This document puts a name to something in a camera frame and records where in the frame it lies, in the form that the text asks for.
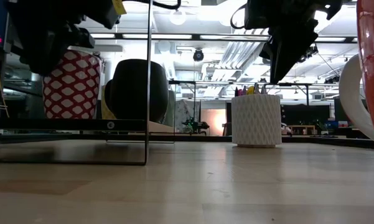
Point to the red white lattice mug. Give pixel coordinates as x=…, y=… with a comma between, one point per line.
x=71, y=90

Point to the yellow mug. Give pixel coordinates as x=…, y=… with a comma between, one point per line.
x=107, y=110

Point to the black mug red inside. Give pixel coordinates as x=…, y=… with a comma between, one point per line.
x=137, y=90

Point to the green mug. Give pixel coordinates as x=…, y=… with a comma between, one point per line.
x=171, y=107

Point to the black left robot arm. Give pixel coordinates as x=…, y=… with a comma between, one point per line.
x=65, y=11

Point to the black spotlight cluster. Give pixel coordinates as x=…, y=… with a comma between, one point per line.
x=312, y=51

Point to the grey marker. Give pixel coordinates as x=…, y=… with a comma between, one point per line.
x=257, y=89

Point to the black monitor row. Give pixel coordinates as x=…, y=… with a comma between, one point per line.
x=305, y=113

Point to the black hanging spotlight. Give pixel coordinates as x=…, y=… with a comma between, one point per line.
x=198, y=55

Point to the white textured pen holder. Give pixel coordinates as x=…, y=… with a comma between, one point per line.
x=256, y=121

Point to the wooden bench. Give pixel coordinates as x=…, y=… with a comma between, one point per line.
x=302, y=127

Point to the yellow tag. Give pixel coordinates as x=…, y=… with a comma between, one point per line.
x=119, y=6

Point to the white globe lamp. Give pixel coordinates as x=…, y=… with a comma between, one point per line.
x=177, y=17

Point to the crinkled silver sheet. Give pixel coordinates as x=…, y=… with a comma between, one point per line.
x=186, y=113

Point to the small robot green light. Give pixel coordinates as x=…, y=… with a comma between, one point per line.
x=194, y=126

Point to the silver ceiling duct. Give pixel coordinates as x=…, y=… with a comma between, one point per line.
x=242, y=56

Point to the wooden shelf black metal frame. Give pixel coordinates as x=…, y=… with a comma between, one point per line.
x=65, y=125

